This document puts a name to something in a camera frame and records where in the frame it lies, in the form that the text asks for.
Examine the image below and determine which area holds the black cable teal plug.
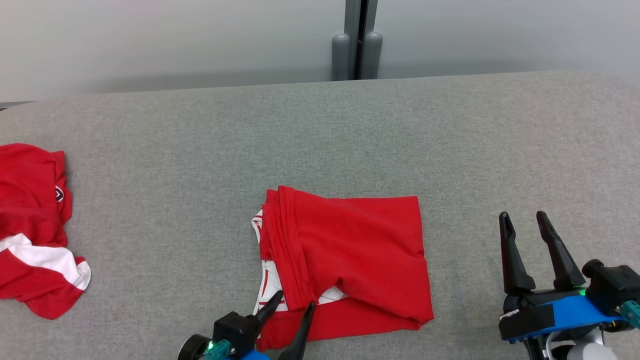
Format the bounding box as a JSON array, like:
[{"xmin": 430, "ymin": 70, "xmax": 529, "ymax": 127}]
[
  {"xmin": 204, "ymin": 340, "xmax": 232, "ymax": 360},
  {"xmin": 620, "ymin": 300, "xmax": 640, "ymax": 331}
]

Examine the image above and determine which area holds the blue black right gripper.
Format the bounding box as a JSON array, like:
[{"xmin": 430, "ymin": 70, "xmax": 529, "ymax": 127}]
[{"xmin": 498, "ymin": 210, "xmax": 626, "ymax": 344}]

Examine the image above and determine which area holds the red white shirt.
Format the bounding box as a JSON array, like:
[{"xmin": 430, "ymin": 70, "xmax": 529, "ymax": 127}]
[{"xmin": 0, "ymin": 143, "xmax": 92, "ymax": 321}]

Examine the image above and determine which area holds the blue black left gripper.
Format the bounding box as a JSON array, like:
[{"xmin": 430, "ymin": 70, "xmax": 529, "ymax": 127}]
[{"xmin": 232, "ymin": 290, "xmax": 316, "ymax": 360}]

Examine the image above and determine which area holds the red Bulls 23 jersey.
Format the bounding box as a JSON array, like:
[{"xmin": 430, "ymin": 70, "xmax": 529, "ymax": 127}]
[{"xmin": 251, "ymin": 185, "xmax": 435, "ymax": 352}]

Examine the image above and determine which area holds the grey partition post double foot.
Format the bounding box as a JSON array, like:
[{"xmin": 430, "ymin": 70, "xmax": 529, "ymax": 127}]
[{"xmin": 331, "ymin": 0, "xmax": 384, "ymax": 82}]

